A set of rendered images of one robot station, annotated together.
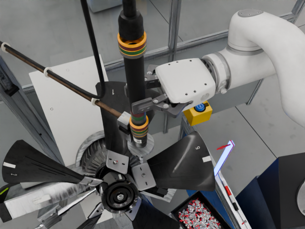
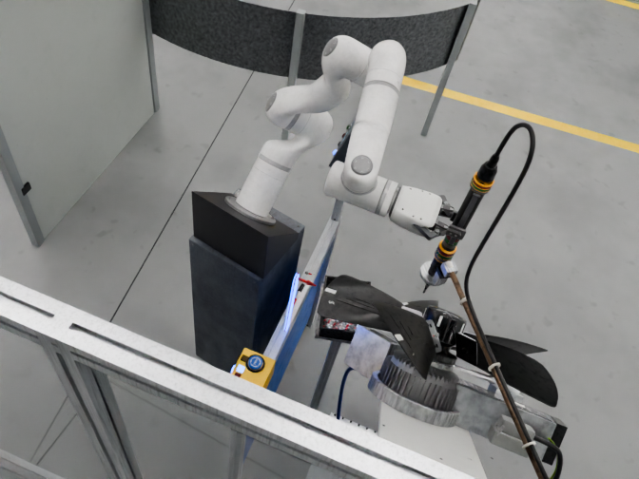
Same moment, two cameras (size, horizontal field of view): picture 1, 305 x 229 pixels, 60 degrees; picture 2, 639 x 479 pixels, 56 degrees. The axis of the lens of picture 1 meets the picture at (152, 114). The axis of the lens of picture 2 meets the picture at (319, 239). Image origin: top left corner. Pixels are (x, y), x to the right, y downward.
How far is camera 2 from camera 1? 1.39 m
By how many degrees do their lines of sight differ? 67
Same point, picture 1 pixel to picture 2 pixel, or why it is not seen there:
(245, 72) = not seen: hidden behind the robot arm
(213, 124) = not seen: outside the picture
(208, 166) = (335, 286)
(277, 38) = (381, 135)
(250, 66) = not seen: hidden behind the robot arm
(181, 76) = (422, 203)
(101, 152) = (433, 378)
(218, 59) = (392, 186)
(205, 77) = (406, 191)
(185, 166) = (359, 298)
